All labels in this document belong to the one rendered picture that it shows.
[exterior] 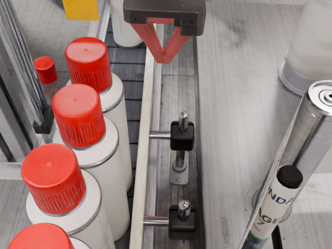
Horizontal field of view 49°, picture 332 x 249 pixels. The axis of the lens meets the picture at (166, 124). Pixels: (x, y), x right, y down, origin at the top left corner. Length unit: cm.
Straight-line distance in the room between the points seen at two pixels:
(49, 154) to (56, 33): 53
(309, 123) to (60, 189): 19
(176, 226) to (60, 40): 46
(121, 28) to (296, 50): 26
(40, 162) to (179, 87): 41
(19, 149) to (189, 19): 31
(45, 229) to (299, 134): 21
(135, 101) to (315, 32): 25
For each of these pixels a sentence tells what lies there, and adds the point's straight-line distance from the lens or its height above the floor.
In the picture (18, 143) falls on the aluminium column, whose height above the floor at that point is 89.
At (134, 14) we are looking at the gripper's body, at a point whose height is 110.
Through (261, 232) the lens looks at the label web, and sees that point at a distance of 31.
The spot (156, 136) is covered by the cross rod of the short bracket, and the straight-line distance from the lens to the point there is 45.
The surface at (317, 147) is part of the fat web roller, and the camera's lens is 32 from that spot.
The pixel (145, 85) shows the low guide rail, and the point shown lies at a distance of 50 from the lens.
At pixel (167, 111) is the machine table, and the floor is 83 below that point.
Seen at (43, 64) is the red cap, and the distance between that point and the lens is 63.
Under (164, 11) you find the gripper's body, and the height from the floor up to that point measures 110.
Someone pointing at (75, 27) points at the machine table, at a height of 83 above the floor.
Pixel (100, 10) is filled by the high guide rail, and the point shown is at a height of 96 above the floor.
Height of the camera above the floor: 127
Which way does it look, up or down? 52 degrees down
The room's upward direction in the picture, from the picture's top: 2 degrees clockwise
